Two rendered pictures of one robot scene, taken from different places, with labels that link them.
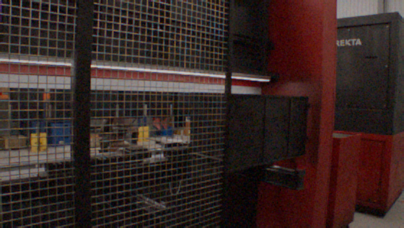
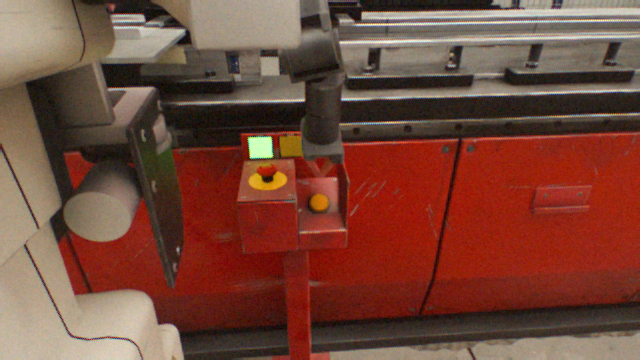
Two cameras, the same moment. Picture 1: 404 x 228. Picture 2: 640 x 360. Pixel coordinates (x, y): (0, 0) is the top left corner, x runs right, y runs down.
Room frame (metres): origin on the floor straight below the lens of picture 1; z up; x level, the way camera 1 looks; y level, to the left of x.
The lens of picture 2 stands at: (2.65, 1.06, 1.16)
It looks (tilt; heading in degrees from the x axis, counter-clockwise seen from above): 31 degrees down; 218
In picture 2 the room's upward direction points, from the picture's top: straight up
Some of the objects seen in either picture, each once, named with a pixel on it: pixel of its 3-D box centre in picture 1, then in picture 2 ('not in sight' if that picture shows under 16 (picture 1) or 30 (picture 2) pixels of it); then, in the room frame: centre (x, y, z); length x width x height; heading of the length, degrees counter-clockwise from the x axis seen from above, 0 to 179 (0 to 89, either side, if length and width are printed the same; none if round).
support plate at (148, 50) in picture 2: (165, 139); (124, 44); (2.24, 0.26, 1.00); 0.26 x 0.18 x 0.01; 43
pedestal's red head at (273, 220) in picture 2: not in sight; (293, 190); (2.15, 0.61, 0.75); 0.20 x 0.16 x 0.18; 133
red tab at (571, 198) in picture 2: not in sight; (562, 199); (1.56, 1.02, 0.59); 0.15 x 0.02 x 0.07; 133
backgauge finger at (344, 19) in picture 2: (130, 150); (341, 12); (1.70, 0.39, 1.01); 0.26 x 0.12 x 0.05; 43
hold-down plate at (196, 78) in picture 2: not in sight; (167, 84); (2.15, 0.22, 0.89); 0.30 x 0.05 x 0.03; 133
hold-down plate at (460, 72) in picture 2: not in sight; (408, 78); (1.77, 0.64, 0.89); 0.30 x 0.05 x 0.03; 133
